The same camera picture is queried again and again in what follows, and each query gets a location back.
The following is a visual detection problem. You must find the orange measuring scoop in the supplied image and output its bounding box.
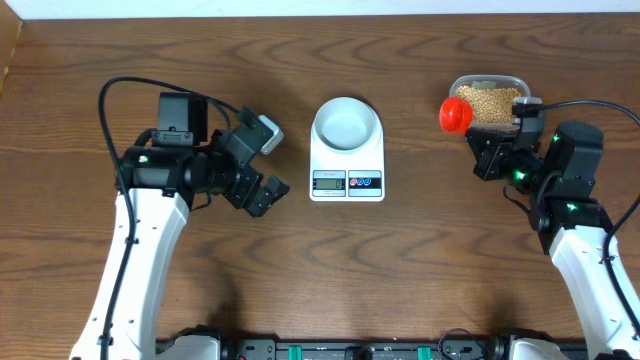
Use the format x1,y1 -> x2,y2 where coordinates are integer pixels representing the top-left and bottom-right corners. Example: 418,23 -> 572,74
439,96 -> 473,134

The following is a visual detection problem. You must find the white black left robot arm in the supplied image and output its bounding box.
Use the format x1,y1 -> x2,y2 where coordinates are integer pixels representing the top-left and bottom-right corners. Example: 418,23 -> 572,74
70,92 -> 289,359

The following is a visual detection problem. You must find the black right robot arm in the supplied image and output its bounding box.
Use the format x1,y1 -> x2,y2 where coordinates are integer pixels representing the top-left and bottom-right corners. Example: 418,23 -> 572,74
465,119 -> 639,359

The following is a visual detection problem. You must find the white digital kitchen scale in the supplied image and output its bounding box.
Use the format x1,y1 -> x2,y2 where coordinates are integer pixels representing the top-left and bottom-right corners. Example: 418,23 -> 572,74
309,110 -> 386,202

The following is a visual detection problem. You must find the grey round bowl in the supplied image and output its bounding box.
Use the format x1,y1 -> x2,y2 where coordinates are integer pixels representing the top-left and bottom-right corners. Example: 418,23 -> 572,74
312,97 -> 382,152

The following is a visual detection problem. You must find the pile of soybeans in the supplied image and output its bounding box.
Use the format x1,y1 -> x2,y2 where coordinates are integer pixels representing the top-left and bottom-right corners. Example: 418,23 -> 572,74
454,85 -> 521,124

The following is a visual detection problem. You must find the clear plastic container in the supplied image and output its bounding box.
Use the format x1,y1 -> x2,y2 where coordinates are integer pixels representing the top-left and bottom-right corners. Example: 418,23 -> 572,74
449,75 -> 531,131

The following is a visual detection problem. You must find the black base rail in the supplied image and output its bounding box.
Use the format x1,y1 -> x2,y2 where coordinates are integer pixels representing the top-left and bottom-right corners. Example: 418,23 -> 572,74
233,339 -> 483,360

